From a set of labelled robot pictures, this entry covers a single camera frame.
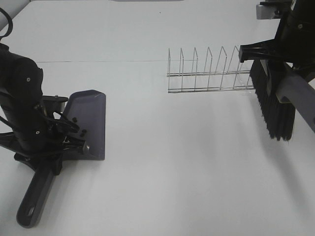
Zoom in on purple plastic dustpan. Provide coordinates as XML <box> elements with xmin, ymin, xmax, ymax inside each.
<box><xmin>14</xmin><ymin>89</ymin><xmax>106</xmax><ymax>229</ymax></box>

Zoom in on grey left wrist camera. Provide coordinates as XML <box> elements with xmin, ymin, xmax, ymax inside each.
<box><xmin>43</xmin><ymin>95</ymin><xmax>68</xmax><ymax>112</ymax></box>

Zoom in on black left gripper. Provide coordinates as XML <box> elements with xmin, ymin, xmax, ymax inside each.
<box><xmin>14</xmin><ymin>134</ymin><xmax>89</xmax><ymax>176</ymax></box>

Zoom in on chrome wire rack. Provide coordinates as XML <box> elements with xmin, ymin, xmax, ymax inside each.
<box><xmin>166</xmin><ymin>46</ymin><xmax>253</xmax><ymax>93</ymax></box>

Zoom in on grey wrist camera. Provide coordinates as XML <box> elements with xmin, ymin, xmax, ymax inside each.
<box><xmin>43</xmin><ymin>95</ymin><xmax>68</xmax><ymax>112</ymax></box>
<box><xmin>255</xmin><ymin>0</ymin><xmax>282</xmax><ymax>20</ymax></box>

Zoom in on pile of coffee beans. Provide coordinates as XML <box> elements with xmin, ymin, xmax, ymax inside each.
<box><xmin>71</xmin><ymin>117</ymin><xmax>87</xmax><ymax>138</ymax></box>

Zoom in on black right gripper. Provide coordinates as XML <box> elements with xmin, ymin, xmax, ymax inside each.
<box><xmin>239</xmin><ymin>37</ymin><xmax>315</xmax><ymax>74</ymax></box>

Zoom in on purple hand brush black bristles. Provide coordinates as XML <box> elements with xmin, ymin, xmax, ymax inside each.
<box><xmin>250</xmin><ymin>59</ymin><xmax>315</xmax><ymax>141</ymax></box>

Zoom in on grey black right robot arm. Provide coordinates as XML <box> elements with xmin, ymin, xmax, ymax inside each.
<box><xmin>239</xmin><ymin>0</ymin><xmax>315</xmax><ymax>71</ymax></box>

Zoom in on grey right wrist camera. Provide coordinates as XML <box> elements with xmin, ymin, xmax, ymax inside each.
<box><xmin>255</xmin><ymin>0</ymin><xmax>282</xmax><ymax>20</ymax></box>

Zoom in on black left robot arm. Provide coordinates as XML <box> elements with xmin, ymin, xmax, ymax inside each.
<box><xmin>0</xmin><ymin>44</ymin><xmax>89</xmax><ymax>172</ymax></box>

